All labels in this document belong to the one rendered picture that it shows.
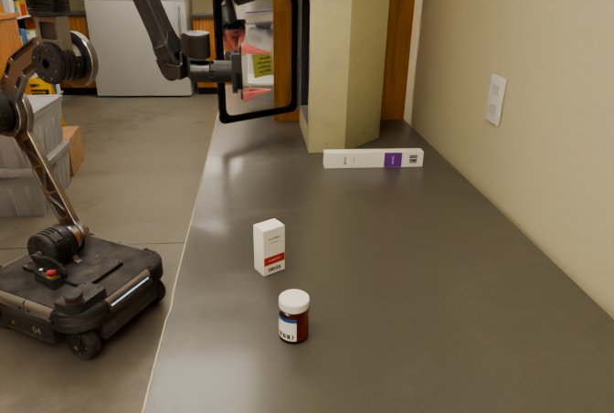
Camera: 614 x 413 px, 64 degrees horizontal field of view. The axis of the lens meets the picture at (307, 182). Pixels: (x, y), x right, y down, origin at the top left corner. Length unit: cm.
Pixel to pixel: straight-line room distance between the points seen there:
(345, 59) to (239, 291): 80
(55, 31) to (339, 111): 105
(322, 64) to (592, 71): 71
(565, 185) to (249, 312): 64
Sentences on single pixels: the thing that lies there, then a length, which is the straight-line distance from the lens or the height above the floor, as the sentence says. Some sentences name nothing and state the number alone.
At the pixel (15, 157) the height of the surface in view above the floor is 40.
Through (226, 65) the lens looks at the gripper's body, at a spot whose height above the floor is 122.
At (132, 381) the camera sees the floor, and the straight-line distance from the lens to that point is 213.
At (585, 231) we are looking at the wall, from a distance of 103.
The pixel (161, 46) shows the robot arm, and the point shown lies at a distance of 135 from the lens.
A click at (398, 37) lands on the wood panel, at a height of 124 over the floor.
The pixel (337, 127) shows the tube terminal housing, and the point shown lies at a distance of 147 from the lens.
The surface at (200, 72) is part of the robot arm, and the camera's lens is 131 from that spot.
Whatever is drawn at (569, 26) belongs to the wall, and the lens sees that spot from 108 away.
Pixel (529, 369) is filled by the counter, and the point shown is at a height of 94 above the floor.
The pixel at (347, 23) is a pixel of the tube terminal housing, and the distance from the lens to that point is 142.
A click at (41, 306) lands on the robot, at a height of 24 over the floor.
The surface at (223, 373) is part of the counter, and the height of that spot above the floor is 94.
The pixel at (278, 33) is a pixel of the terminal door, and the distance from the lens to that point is 167.
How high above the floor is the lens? 143
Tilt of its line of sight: 23 degrees down
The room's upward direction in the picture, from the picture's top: 1 degrees clockwise
